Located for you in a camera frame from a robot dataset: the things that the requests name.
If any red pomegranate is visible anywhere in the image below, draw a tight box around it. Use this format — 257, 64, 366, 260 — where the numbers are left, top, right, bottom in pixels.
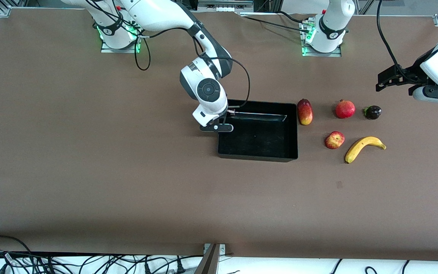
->
335, 99, 356, 119

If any black plastic box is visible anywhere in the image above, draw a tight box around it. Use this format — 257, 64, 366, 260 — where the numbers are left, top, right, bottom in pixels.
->
217, 100, 299, 163

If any red yellow mango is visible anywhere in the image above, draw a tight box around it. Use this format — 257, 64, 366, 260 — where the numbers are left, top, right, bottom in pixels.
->
296, 99, 314, 126

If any black cable with white tag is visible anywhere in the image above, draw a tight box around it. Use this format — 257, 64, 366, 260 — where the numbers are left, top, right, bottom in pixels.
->
0, 251, 18, 274

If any grey metal device box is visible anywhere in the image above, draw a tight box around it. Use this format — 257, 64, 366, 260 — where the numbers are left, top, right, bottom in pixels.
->
197, 0, 254, 13

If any dark purple mangosteen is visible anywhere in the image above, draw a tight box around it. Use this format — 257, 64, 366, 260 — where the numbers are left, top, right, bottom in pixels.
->
363, 105, 382, 120

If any black base cable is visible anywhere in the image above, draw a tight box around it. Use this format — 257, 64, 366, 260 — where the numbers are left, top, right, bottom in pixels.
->
278, 11, 316, 24
246, 16, 310, 33

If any red yellow apple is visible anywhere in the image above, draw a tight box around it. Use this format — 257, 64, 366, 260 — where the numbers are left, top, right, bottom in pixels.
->
324, 131, 345, 150

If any yellow banana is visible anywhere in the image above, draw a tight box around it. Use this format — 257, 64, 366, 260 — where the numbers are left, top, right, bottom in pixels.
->
344, 136, 387, 164

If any large table cover sheet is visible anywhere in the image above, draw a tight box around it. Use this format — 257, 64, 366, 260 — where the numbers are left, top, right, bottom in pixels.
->
0, 8, 438, 261

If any silver corner bracket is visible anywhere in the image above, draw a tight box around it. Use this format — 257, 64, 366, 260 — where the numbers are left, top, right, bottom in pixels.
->
204, 244, 226, 255

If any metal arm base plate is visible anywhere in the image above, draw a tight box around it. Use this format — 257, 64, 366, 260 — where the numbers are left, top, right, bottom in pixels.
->
301, 21, 342, 57
101, 17, 141, 54

